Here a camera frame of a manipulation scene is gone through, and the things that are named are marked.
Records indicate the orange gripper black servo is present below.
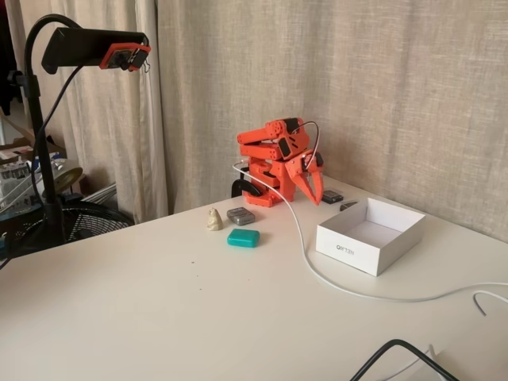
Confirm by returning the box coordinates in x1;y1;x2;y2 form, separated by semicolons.
285;149;325;206

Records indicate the teal green rounded cube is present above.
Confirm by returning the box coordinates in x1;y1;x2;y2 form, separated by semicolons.
226;229;261;250

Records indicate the white cardboard box bin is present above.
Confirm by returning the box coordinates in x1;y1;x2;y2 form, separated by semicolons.
315;197;426;277

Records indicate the black case clear lid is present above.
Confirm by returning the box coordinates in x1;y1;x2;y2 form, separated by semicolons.
321;189;344;206

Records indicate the black table clamp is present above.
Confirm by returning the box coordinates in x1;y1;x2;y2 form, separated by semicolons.
231;179;265;198

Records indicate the grey small plastic case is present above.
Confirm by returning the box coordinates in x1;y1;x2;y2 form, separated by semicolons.
226;206;256;227

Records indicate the beige small figurine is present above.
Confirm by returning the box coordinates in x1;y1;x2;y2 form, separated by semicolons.
206;206;224;232

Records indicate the beige wide curtain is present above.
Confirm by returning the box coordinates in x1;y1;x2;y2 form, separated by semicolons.
156;0;508;243

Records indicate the white slatted rack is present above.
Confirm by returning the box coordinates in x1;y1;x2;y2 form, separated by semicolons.
79;182;118;206

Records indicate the black floor fan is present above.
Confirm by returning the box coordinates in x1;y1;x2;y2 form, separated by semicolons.
0;197;136;259

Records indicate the brass coloured lamp shade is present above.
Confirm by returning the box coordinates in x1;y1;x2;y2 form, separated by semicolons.
50;157;84;192

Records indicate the black phone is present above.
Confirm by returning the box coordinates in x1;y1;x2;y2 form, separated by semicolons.
41;27;151;75

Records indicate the black gooseneck stand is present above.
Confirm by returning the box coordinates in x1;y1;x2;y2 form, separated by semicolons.
7;13;84;247

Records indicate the brown cardboard box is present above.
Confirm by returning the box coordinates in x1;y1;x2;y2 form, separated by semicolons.
0;114;67;160

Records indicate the arm servo wire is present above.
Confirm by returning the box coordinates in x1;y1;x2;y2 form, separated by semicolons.
295;121;321;170

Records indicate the long white cable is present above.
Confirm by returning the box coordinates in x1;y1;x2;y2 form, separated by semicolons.
231;160;508;303

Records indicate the black thick cable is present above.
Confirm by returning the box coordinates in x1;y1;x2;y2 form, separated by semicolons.
348;338;461;381

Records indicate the camera on black stand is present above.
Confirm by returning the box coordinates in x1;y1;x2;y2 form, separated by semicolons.
6;0;170;224

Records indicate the short white cable end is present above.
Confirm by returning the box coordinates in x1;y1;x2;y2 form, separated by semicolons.
471;291;508;317

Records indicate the orange camera mount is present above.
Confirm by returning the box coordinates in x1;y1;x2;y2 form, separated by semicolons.
99;44;152;73

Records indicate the black camera cable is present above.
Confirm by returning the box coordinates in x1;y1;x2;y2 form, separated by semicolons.
31;65;83;207

